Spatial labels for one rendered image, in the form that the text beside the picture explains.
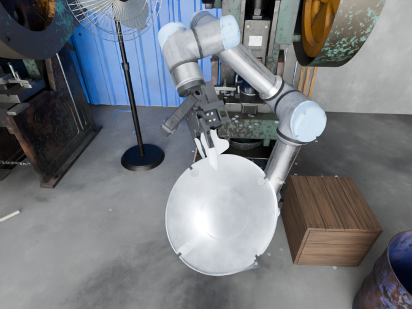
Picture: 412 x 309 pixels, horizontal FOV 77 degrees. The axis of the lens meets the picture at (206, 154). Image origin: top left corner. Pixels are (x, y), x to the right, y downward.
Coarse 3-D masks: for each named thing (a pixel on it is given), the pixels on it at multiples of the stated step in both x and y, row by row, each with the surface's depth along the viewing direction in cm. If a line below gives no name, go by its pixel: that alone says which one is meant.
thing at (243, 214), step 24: (240, 168) 64; (192, 192) 60; (216, 192) 61; (240, 192) 64; (264, 192) 66; (168, 216) 58; (192, 216) 60; (216, 216) 61; (240, 216) 63; (264, 216) 66; (192, 240) 60; (216, 240) 62; (240, 240) 64; (264, 240) 66; (192, 264) 60; (216, 264) 62; (240, 264) 64
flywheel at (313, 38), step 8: (304, 0) 167; (312, 0) 162; (320, 0) 139; (328, 0) 136; (336, 0) 127; (304, 8) 167; (312, 8) 162; (320, 8) 148; (328, 8) 136; (336, 8) 127; (304, 16) 166; (312, 16) 161; (320, 16) 147; (328, 16) 139; (304, 24) 165; (320, 24) 147; (328, 24) 139; (304, 32) 164; (312, 32) 160; (320, 32) 146; (328, 32) 126; (304, 40) 164; (312, 40) 156; (320, 40) 146; (304, 48) 163; (312, 48) 148; (320, 48) 136; (312, 56) 148
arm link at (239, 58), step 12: (204, 12) 71; (192, 24) 72; (240, 48) 77; (228, 60) 79; (240, 60) 79; (252, 60) 80; (240, 72) 82; (252, 72) 82; (264, 72) 84; (252, 84) 86; (264, 84) 86; (276, 84) 87; (288, 84) 90; (264, 96) 90; (276, 96) 88
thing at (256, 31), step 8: (248, 16) 146; (256, 16) 143; (264, 16) 146; (248, 24) 142; (256, 24) 142; (264, 24) 141; (248, 32) 145; (256, 32) 144; (264, 32) 144; (248, 40) 147; (256, 40) 147; (264, 40) 147; (248, 48) 150; (256, 48) 149; (264, 48) 149; (256, 56) 152; (264, 56) 152; (264, 64) 155
